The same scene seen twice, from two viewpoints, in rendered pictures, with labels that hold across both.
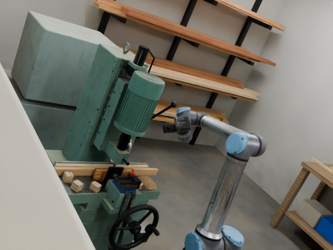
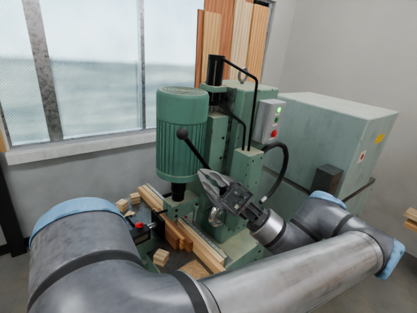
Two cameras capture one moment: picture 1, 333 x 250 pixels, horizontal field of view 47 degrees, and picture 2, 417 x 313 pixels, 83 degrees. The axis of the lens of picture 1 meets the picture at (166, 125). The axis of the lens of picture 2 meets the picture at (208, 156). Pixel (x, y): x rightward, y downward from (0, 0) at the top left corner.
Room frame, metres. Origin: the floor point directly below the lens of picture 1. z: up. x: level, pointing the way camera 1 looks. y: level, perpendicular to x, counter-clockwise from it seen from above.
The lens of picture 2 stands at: (2.05, -0.61, 1.64)
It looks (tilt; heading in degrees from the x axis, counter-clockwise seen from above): 25 degrees down; 91
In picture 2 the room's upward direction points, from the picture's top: 6 degrees clockwise
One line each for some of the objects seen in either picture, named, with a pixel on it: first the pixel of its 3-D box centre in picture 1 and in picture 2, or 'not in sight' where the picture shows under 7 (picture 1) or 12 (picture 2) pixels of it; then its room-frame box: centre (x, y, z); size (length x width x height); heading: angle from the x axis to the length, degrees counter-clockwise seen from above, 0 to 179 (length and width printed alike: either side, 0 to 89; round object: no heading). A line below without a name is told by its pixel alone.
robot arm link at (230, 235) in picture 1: (226, 244); not in sight; (1.94, -0.59, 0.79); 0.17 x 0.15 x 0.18; 125
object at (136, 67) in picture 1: (138, 61); (215, 80); (2.03, 0.27, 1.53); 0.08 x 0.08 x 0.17; 45
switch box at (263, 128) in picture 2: not in sight; (269, 121); (2.26, 0.30, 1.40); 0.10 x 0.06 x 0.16; 45
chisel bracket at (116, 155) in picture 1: (116, 153); (181, 205); (1.95, 0.19, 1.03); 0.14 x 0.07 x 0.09; 45
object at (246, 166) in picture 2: not in sight; (246, 167); (2.19, 0.22, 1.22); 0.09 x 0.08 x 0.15; 45
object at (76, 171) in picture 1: (110, 171); (175, 226); (1.93, 0.18, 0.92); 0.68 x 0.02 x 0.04; 135
